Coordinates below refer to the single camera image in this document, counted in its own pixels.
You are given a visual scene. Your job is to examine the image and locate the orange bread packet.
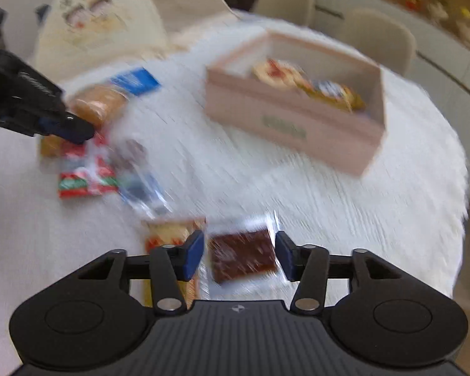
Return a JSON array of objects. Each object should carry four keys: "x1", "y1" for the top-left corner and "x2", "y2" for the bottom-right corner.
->
[{"x1": 68, "y1": 84, "x2": 128, "y2": 130}]

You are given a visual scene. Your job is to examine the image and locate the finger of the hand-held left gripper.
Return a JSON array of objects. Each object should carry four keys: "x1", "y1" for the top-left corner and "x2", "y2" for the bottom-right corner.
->
[{"x1": 37, "y1": 111, "x2": 95, "y2": 145}]

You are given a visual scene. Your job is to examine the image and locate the clear blue cookie packet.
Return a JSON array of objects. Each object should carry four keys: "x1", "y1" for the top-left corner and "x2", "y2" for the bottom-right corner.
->
[{"x1": 110, "y1": 139, "x2": 171, "y2": 218}]

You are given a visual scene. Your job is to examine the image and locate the brown snack packet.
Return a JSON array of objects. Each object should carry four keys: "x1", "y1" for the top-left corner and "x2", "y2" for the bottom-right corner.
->
[{"x1": 206, "y1": 211, "x2": 286, "y2": 286}]

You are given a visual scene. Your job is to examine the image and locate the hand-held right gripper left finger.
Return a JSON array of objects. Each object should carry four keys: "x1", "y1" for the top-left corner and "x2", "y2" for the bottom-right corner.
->
[{"x1": 76, "y1": 230, "x2": 205, "y2": 316}]

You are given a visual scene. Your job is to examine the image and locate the blue seaweed snack packet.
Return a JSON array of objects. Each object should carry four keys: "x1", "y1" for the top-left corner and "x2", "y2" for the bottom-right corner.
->
[{"x1": 110, "y1": 67, "x2": 161, "y2": 95}]

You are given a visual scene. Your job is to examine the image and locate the yellow red snack packet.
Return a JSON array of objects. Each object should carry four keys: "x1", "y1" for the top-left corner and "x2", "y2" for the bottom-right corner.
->
[{"x1": 143, "y1": 217, "x2": 208, "y2": 308}]

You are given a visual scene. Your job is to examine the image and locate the cream mesh food cover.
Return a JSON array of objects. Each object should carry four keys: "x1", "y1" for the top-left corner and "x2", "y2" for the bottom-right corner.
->
[{"x1": 33, "y1": 0, "x2": 243, "y2": 73}]

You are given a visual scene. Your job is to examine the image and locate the white textured tablecloth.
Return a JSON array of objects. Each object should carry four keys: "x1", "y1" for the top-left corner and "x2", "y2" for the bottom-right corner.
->
[{"x1": 0, "y1": 8, "x2": 470, "y2": 376}]

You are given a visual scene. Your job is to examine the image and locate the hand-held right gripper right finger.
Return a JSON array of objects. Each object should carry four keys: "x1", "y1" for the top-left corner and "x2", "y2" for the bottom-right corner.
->
[{"x1": 275, "y1": 230, "x2": 402, "y2": 314}]

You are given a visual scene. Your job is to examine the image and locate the pink storage box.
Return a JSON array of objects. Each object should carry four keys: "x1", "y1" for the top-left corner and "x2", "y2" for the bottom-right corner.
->
[{"x1": 206, "y1": 31, "x2": 388, "y2": 177}]

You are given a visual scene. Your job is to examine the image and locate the red white round snack packet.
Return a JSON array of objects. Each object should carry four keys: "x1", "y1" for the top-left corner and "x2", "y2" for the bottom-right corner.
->
[{"x1": 253, "y1": 60, "x2": 306, "y2": 87}]

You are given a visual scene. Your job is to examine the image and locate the shelf of toy figurines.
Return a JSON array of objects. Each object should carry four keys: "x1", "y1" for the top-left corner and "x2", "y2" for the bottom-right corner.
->
[{"x1": 282, "y1": 0, "x2": 470, "y2": 51}]

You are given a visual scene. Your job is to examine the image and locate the snack packets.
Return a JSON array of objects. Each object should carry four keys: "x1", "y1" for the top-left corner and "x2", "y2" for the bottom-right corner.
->
[{"x1": 309, "y1": 80, "x2": 367, "y2": 112}]

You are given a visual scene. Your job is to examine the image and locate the beige dining chair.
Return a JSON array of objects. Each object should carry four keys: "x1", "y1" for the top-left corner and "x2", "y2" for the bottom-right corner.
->
[
  {"x1": 339, "y1": 8, "x2": 416, "y2": 77},
  {"x1": 253, "y1": 0, "x2": 316, "y2": 28}
]

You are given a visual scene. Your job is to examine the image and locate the small clear pastry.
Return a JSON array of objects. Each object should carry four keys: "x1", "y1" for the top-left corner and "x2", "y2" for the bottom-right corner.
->
[{"x1": 40, "y1": 135, "x2": 63, "y2": 158}]

